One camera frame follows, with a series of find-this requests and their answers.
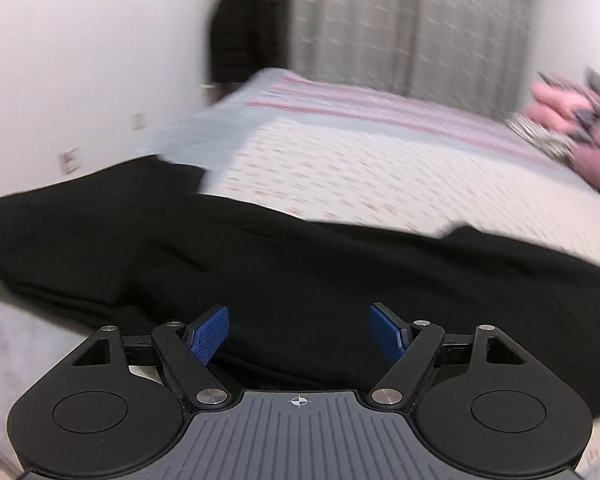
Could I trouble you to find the black pants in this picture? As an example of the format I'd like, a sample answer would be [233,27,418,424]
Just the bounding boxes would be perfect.
[0,154,600,413]

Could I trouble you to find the pink folded clothes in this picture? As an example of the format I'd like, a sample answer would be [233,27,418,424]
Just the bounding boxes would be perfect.
[530,77,600,132]

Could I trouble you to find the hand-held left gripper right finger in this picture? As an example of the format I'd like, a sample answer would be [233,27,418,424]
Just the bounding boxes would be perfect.
[369,302,528,406]

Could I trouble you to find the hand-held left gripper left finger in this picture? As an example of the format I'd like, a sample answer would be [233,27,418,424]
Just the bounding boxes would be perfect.
[72,305,230,406]

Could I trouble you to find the dark hanging jacket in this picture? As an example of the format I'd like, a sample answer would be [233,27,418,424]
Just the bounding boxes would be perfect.
[207,0,292,87]

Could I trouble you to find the striped grey white garment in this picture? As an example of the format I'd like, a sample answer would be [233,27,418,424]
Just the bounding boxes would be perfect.
[505,112,579,164]

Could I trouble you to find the grey star print curtain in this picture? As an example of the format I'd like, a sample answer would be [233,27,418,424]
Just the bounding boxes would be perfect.
[280,0,537,111]

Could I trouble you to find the pink striped patterned cloth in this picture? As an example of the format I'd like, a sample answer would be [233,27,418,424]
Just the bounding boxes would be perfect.
[250,70,571,167]

